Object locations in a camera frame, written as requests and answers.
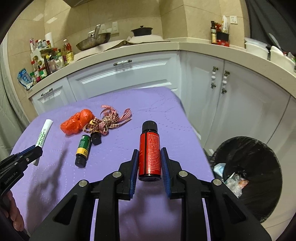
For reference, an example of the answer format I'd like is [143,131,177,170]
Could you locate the dark olive oil bottle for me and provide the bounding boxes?
[211,21,217,44]

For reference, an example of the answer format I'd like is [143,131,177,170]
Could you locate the blue white milk carton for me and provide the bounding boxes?
[18,68,33,90]

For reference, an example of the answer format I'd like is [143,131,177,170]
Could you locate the red cap sauce bottle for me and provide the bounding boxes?
[31,60,40,79]

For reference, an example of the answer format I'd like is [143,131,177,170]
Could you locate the green label jar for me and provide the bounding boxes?
[39,67,48,80]

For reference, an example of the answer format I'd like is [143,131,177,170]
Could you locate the clear plastic wrap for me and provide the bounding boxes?
[225,173,243,198]

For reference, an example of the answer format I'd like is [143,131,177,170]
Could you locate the black lidded pot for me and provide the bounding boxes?
[131,26,153,37]

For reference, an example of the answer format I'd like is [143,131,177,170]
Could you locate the red black box holder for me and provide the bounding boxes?
[216,32,230,47]

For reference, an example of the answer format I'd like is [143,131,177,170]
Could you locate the left cabinet door handle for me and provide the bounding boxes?
[41,88,53,97]

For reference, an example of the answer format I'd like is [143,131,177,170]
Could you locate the middle cabinet door handle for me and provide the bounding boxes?
[113,59,132,66]

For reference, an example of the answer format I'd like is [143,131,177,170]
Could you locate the cabinet door handle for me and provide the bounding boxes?
[41,88,53,97]
[113,59,132,66]

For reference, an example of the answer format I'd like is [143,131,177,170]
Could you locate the orange plastic bag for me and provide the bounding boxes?
[60,109,95,136]

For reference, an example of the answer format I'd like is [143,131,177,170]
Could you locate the white ceramic handle left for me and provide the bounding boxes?
[211,66,219,89]

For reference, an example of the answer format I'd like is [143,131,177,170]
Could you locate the yellow cooking oil bottle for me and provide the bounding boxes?
[63,39,74,65]

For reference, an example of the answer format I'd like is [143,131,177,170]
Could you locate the black lined trash bin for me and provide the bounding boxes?
[209,136,282,223]

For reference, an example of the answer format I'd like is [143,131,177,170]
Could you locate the red label dark bottle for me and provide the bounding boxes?
[138,120,161,182]

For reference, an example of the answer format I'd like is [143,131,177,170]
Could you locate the green yellow label bottle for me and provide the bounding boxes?
[75,135,91,168]

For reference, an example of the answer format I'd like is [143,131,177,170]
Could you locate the white container with spoon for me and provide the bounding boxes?
[269,33,295,73]

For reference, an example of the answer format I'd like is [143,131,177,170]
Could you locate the grey green curtain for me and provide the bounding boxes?
[0,44,29,160]

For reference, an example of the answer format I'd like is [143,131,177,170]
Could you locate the white ceramic handle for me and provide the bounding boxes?
[211,66,219,89]
[221,70,230,94]

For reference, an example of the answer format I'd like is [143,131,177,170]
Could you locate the small white green tube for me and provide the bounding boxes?
[32,118,54,167]

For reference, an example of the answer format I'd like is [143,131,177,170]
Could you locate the steel frying pan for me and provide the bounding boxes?
[76,24,111,51]

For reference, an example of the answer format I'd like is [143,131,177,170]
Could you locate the white ceramic handle right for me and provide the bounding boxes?
[221,70,230,94]

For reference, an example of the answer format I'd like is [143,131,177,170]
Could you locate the person's hand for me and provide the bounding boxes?
[4,191,25,232]

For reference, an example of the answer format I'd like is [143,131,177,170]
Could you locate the white plastic container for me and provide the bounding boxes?
[244,37,269,59]

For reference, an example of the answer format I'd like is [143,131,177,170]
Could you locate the white wall socket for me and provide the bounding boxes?
[229,16,238,25]

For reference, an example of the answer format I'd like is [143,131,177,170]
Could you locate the purple tablecloth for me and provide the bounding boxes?
[12,87,213,240]

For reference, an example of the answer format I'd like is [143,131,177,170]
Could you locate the red checkered ribbon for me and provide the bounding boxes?
[83,105,132,136]

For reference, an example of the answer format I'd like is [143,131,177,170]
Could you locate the clear zip bag orange dots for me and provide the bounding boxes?
[238,176,249,189]

